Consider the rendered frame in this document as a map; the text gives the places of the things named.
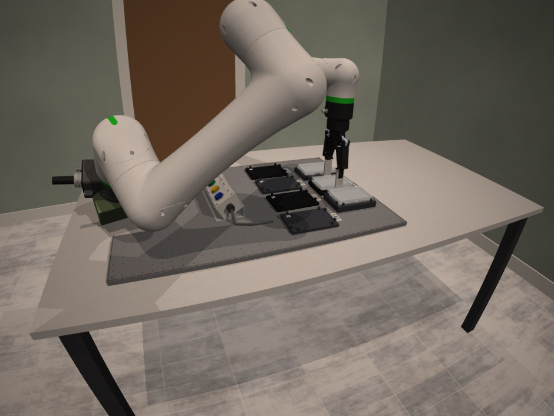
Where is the grey push-button control panel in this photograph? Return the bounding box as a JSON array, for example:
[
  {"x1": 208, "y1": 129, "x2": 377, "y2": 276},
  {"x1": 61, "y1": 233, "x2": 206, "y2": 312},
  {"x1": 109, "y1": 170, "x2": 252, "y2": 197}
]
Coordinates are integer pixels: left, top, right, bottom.
[{"x1": 202, "y1": 173, "x2": 273, "y2": 226}]

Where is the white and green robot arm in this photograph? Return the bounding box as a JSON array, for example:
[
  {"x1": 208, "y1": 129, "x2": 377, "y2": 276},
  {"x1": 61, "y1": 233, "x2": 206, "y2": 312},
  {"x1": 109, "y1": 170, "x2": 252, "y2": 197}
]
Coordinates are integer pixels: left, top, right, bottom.
[{"x1": 52, "y1": 0, "x2": 359, "y2": 232}]

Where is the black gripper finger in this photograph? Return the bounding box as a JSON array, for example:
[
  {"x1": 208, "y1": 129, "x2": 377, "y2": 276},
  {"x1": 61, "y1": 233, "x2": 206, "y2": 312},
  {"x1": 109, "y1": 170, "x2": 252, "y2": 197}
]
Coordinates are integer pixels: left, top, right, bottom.
[
  {"x1": 333, "y1": 136, "x2": 350, "y2": 187},
  {"x1": 322, "y1": 130, "x2": 335, "y2": 176}
]

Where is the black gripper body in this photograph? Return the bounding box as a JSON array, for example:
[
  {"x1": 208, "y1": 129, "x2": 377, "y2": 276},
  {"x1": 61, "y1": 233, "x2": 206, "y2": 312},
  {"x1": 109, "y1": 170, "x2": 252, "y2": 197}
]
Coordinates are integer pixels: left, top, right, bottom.
[{"x1": 327, "y1": 118, "x2": 349, "y2": 146}]

